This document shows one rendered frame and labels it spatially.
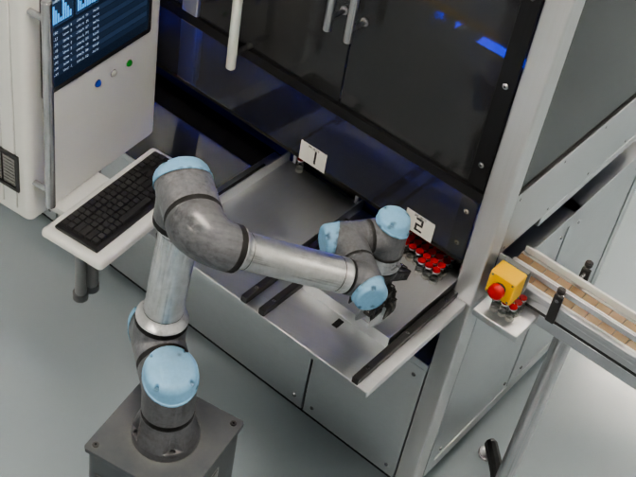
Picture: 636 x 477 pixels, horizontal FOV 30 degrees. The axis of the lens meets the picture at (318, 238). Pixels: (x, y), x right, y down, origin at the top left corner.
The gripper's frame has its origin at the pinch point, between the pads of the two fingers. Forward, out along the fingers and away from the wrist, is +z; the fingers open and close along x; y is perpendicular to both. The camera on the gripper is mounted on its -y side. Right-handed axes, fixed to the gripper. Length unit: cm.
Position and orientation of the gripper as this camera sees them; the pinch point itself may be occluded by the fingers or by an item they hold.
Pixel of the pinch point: (372, 321)
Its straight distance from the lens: 278.8
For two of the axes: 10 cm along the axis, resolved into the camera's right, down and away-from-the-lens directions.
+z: -1.4, 7.2, 6.8
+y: -6.3, 4.7, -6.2
